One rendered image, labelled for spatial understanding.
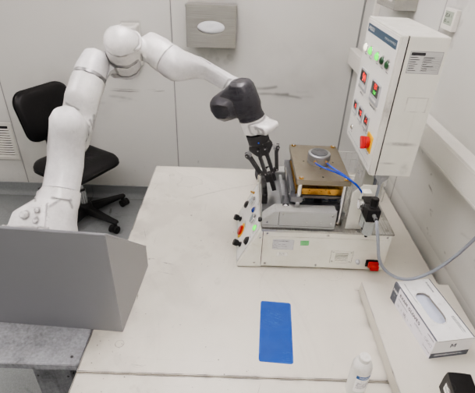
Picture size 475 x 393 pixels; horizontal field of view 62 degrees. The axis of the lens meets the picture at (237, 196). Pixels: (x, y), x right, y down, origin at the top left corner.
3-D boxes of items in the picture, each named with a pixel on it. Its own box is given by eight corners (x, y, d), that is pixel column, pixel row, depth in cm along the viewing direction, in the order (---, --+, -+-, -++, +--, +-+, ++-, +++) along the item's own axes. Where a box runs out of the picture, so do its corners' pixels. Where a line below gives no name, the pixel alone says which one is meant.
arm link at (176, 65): (161, 52, 130) (235, 110, 128) (193, 33, 141) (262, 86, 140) (154, 77, 138) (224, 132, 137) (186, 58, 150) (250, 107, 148)
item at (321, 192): (332, 171, 155) (336, 149, 150) (344, 202, 137) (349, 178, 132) (288, 169, 155) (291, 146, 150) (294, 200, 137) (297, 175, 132)
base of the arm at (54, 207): (-15, 228, 114) (-6, 180, 117) (25, 235, 133) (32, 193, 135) (59, 232, 112) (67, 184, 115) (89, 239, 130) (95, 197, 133)
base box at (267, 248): (359, 218, 176) (367, 185, 166) (384, 279, 144) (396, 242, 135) (238, 214, 175) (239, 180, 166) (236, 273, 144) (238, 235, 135)
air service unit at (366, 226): (363, 218, 137) (373, 182, 129) (375, 246, 124) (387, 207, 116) (349, 218, 137) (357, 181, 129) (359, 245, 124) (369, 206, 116)
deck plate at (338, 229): (368, 184, 167) (368, 182, 166) (394, 236, 137) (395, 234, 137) (258, 180, 167) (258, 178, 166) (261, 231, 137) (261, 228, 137)
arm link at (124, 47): (140, 27, 145) (133, -5, 129) (178, 57, 144) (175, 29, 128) (103, 63, 141) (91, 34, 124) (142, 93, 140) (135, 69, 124)
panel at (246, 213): (238, 215, 174) (258, 182, 164) (236, 262, 148) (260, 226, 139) (233, 214, 173) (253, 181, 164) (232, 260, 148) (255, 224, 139)
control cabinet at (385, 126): (368, 184, 166) (409, 16, 131) (392, 232, 138) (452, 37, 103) (328, 182, 166) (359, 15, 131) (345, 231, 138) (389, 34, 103)
